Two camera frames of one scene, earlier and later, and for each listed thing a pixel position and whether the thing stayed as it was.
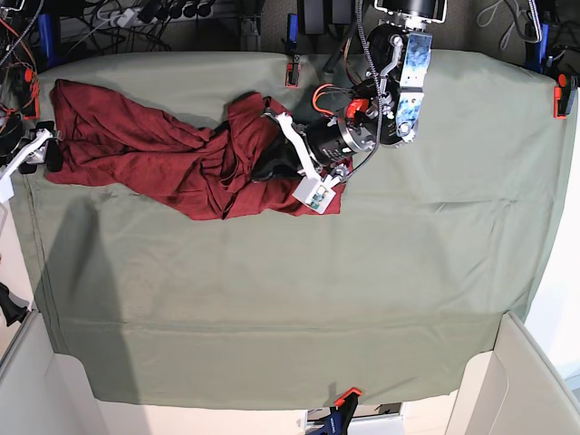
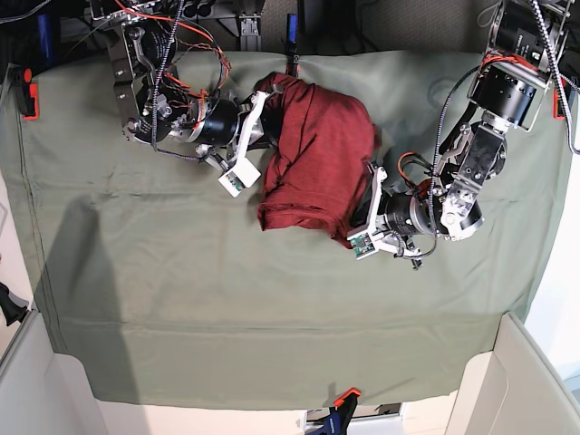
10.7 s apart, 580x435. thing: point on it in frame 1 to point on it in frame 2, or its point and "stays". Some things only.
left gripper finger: [54, 157] to [271, 120]
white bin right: [514, 390] stays
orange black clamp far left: [25, 85] stays
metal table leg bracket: [250, 38] stays
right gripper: [280, 159] to [367, 210]
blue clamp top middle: [293, 61] stays
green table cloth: [439, 240] stays
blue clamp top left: [46, 39] stays
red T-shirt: [200, 170] to [315, 173]
